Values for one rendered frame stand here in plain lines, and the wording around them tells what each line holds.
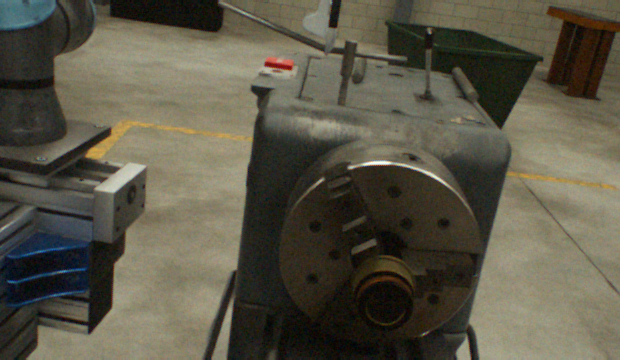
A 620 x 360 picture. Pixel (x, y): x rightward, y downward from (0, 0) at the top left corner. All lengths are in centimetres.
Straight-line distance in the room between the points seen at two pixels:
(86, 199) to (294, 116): 36
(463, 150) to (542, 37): 1046
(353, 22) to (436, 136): 983
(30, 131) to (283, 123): 40
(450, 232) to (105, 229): 54
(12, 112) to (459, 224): 70
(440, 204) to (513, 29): 1047
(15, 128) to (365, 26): 1002
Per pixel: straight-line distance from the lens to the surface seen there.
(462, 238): 101
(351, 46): 113
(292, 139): 110
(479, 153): 114
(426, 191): 97
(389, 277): 88
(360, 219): 93
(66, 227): 111
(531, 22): 1148
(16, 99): 109
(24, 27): 107
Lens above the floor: 153
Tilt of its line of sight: 21 degrees down
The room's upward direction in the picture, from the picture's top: 9 degrees clockwise
